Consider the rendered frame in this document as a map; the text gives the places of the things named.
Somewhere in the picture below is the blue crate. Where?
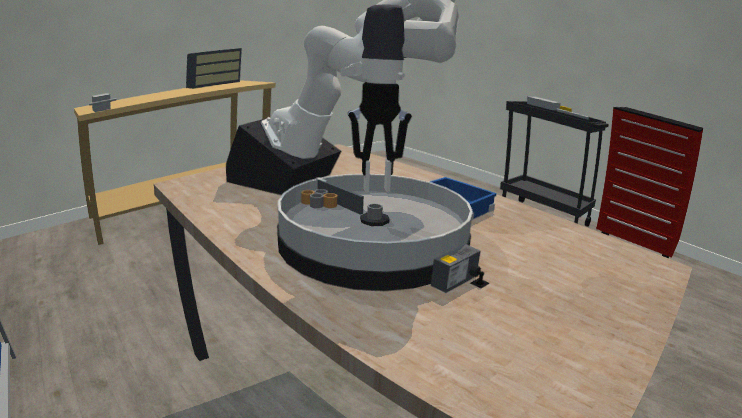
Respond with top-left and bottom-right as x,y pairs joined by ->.
430,177 -> 497,220

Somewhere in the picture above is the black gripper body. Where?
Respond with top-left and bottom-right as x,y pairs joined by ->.
359,82 -> 401,125

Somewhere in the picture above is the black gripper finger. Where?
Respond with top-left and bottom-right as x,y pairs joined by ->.
383,109 -> 412,192
348,108 -> 378,192

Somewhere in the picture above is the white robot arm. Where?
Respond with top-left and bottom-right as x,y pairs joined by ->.
261,0 -> 459,159

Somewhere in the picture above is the bronze bushing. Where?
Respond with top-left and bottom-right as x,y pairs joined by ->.
324,193 -> 337,208
301,190 -> 315,205

